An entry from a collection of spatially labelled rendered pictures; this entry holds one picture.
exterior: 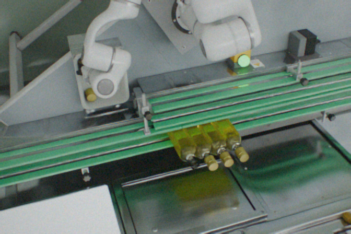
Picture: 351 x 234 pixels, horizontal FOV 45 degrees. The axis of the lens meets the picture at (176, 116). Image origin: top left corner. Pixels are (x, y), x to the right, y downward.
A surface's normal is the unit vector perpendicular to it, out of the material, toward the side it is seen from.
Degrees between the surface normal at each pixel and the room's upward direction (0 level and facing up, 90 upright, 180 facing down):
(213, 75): 90
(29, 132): 90
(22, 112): 0
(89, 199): 90
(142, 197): 90
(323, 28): 0
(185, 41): 4
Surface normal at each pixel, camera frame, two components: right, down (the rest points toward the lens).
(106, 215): -0.04, -0.81
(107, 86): 0.29, 0.33
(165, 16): 0.25, 0.53
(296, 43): -0.95, 0.21
